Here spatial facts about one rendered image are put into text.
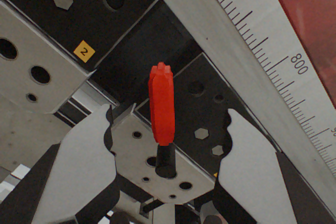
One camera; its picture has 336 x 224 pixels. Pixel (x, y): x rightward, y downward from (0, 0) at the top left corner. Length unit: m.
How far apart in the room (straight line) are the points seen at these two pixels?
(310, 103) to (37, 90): 0.26
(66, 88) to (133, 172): 0.12
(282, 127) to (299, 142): 0.03
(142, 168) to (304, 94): 0.18
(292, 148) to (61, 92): 0.25
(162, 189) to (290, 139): 0.16
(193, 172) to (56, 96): 0.17
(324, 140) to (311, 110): 0.05
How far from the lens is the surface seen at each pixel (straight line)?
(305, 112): 0.21
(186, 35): 0.69
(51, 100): 0.19
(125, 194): 0.35
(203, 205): 0.32
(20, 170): 0.42
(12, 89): 0.21
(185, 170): 0.22
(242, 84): 0.17
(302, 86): 0.19
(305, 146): 0.25
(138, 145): 0.19
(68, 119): 0.60
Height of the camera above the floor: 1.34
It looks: 19 degrees down
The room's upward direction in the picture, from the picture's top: 52 degrees clockwise
